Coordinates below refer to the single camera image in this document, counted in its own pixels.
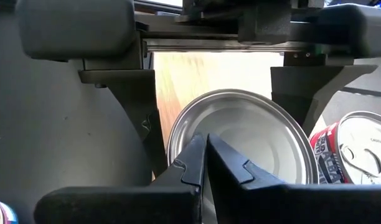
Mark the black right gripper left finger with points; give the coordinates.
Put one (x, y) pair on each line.
(115, 205)

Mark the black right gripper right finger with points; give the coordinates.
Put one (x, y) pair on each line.
(228, 168)

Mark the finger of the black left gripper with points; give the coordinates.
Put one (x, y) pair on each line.
(72, 28)
(302, 84)

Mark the green Bumble Bee tuna can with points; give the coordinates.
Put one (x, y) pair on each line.
(256, 133)

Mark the red tuna can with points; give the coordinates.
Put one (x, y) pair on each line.
(358, 146)

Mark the gold-top tuna can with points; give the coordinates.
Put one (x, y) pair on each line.
(3, 214)

